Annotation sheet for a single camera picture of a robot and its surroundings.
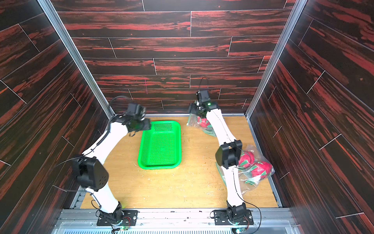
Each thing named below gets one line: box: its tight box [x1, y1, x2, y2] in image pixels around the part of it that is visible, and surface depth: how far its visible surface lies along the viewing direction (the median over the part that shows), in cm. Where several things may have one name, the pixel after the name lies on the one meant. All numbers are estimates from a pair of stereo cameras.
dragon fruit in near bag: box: [238, 150, 273, 179], surface depth 84 cm
